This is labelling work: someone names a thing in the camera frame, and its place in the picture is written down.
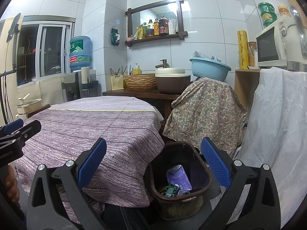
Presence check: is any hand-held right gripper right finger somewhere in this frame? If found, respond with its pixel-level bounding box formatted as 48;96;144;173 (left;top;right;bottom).
201;137;281;230

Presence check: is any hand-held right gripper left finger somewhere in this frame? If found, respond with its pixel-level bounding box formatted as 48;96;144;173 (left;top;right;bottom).
27;138;107;230

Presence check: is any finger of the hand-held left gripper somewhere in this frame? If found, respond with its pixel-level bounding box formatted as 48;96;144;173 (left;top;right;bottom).
3;119;24;135
14;120;42;144

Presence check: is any purple plastic bag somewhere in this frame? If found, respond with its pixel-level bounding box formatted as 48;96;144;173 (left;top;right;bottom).
166;165;192;194

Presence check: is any brown plastic bin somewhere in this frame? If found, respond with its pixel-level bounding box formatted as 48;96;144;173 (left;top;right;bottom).
147;142;214;219

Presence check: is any green drink carton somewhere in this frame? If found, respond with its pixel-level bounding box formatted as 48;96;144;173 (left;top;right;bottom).
163;183;180;197

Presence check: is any person's left hand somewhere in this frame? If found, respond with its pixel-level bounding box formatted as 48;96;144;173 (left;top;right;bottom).
1;164;21;204

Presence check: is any cream cooking pot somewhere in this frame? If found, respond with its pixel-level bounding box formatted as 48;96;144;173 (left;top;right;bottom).
16;93;42;118

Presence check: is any dark wooden board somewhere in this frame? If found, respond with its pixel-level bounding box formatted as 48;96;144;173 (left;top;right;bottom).
26;104;51;119

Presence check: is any purple striped tablecloth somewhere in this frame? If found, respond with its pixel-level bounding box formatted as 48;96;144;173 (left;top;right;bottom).
14;96;165;208

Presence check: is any paisley cloth cover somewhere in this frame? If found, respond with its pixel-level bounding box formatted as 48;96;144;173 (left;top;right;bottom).
163;77;247;159

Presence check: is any grey water dispenser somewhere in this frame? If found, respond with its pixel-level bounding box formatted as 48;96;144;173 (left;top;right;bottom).
61;73;83;102

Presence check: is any black phone stand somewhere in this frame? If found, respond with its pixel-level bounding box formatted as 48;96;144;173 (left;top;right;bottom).
0;26;20;125

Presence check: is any white cloth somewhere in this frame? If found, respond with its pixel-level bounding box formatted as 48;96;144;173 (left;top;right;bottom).
210;67;307;230

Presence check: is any dark cup holder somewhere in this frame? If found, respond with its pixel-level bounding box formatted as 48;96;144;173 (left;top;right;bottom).
82;80;99;91

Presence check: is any beige paper cup stack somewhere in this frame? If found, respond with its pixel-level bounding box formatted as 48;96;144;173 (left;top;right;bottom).
81;67;90;83

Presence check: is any light wooden shelf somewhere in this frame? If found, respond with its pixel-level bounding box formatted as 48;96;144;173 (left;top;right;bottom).
234;69;262;111

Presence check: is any dark wooden counter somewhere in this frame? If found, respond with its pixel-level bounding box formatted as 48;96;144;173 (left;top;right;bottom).
102;89;183;125

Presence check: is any sliding window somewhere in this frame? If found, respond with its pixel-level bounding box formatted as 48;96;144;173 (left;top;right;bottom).
17;16;76;87

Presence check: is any beige utensil holder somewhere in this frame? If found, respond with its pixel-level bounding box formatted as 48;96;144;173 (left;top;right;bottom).
110;75;124;91

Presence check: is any brown rice cooker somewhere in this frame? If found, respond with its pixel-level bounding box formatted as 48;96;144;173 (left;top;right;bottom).
155;67;191;94

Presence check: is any light blue basin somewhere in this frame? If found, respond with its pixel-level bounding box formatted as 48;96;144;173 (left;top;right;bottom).
189;57;232;82

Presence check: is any blue water jug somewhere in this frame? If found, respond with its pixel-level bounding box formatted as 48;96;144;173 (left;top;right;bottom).
69;36;93;72

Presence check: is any wicker basket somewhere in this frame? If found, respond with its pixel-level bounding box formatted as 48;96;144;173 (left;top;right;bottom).
125;74;157;91

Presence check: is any bundle of chopsticks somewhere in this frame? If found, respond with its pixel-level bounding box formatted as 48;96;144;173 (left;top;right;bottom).
110;65;127;76

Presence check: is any black smartphone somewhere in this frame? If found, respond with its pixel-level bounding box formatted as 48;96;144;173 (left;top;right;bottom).
6;13;21;43

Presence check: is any white plastic bag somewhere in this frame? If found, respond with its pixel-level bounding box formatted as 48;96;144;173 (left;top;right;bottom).
192;50;222;63

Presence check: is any glass jar wooden lid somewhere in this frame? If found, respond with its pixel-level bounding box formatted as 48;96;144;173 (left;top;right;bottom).
248;41;258;66

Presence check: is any yellow wrap roll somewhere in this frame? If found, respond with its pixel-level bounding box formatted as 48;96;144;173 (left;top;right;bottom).
237;30;250;70

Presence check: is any white microwave oven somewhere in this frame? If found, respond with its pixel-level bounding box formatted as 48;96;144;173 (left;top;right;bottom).
255;17;300;69

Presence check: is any white bottle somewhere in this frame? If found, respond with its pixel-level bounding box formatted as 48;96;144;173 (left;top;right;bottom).
168;18;177;35

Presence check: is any wooden framed mirror shelf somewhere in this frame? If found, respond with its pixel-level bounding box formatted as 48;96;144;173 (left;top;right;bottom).
125;0;188;47

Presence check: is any dark sauce bottle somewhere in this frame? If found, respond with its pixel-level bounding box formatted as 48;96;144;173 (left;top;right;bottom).
159;15;168;36

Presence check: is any chrome metal pipe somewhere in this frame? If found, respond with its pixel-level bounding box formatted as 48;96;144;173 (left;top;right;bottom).
286;5;307;72

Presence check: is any green canister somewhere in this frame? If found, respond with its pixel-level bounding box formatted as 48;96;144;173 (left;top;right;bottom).
258;2;276;13
261;12;277;27

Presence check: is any black cable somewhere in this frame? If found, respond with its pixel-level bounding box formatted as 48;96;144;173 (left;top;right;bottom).
1;69;12;125

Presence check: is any green wall packet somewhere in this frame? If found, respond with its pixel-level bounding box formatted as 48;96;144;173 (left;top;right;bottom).
111;28;120;46

